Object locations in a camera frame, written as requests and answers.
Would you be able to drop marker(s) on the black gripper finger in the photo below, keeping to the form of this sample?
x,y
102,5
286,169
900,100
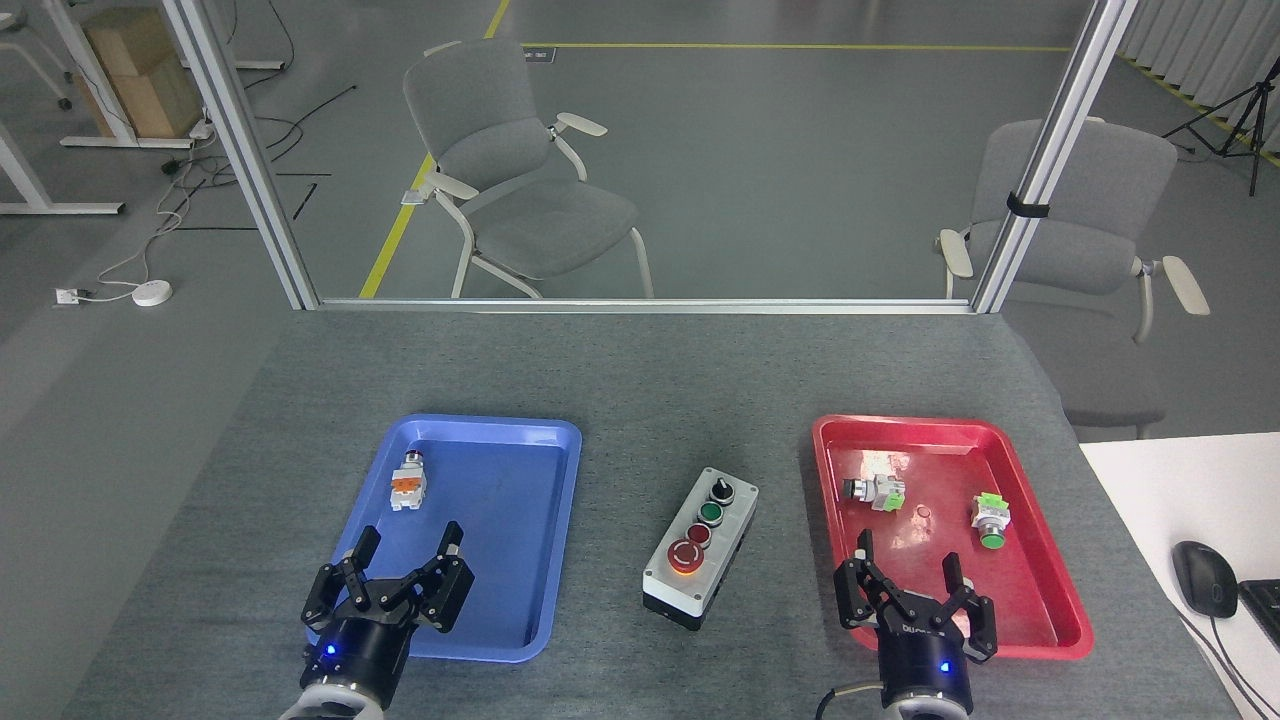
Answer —
x,y
980,625
445,590
335,585
858,590

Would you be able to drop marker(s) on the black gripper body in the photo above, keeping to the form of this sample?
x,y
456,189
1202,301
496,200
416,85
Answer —
x,y
360,650
925,660

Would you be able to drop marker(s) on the grey control box with buttons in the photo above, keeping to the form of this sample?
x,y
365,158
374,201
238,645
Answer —
x,y
690,580

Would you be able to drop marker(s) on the brown cardboard box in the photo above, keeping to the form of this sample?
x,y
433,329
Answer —
x,y
140,70

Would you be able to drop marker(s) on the blue plastic tray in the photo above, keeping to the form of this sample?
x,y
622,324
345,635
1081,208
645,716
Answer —
x,y
500,560

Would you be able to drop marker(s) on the red plastic tray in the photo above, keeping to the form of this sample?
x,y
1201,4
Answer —
x,y
950,455

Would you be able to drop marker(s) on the white side table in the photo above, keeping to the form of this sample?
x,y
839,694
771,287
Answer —
x,y
1160,490

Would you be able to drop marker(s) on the black computer mouse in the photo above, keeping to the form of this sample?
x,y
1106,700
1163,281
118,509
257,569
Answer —
x,y
1205,580

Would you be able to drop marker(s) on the black keyboard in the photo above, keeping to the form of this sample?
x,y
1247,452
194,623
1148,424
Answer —
x,y
1262,610

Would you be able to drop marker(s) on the white round floor device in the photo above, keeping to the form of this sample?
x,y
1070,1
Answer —
x,y
152,293

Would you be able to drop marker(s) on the silver aluminium crossbar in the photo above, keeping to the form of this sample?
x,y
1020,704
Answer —
x,y
640,305

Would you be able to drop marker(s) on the grey chair with white armrests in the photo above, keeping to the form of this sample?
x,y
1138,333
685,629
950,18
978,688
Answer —
x,y
540,215
1090,240

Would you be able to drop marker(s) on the white floor socket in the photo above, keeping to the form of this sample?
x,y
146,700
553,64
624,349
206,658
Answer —
x,y
70,296

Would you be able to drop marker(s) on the white power strip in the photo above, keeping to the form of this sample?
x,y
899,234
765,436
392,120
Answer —
x,y
202,130

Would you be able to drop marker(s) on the black tripod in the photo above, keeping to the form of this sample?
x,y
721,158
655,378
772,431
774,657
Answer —
x,y
1253,110

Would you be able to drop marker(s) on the grey pleated curtain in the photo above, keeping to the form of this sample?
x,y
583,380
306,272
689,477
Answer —
x,y
1210,50

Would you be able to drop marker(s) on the black knob selector switch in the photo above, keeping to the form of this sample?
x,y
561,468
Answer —
x,y
875,490

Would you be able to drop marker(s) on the green push button switch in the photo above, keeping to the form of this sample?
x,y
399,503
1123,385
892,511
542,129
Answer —
x,y
990,515

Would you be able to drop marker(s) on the orange and white button switch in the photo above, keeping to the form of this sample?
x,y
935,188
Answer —
x,y
408,485

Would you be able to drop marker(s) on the white desk frame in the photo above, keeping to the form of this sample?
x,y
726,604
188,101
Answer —
x,y
100,95
40,205

